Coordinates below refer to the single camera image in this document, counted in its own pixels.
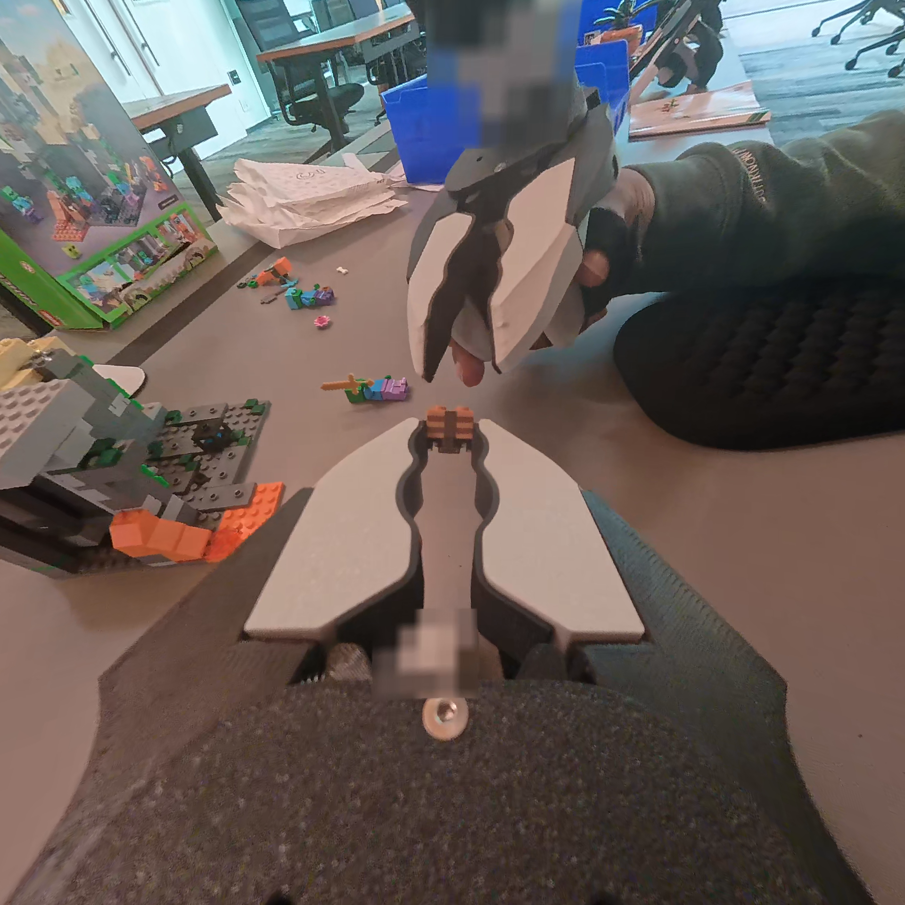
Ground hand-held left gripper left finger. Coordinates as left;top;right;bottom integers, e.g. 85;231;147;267
244;417;424;642

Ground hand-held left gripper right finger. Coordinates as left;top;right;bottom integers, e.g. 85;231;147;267
472;419;646;648

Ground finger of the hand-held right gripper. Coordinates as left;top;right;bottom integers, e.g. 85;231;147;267
490;157;588;374
408;212;490;383

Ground zombie toy figure gold sword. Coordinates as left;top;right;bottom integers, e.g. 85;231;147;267
321;375;410;405

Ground small brown brick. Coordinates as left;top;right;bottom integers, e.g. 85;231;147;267
426;405;475;455

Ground orange block toy creature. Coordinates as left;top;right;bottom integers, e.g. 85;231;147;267
238;258;294;289

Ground person's right forearm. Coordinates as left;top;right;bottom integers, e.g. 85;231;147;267
622;109;905;294

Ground grey desk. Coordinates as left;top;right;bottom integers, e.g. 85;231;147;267
0;42;905;905

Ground thin paper booklet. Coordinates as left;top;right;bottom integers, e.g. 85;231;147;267
628;81;773;141

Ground green potted plant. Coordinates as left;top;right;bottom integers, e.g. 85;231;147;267
594;0;662;47

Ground pile of white paper bags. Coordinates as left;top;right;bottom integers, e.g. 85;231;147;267
219;156;409;248

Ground blue plastic bin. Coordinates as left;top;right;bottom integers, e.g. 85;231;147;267
382;39;630;186

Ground black office chair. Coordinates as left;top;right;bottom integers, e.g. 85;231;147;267
237;0;365;132

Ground black quilted cushion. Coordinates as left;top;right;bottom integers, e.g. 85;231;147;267
614;283;905;451

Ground grey toy brick building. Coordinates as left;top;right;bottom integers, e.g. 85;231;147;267
0;338;285;577

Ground wooden table black legs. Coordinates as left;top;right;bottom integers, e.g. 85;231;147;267
123;85;233;222
256;10;420;164

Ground row of black office chairs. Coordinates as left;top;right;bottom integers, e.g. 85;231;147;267
812;0;905;80

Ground green toy box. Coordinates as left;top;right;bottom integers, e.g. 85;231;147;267
0;0;219;331

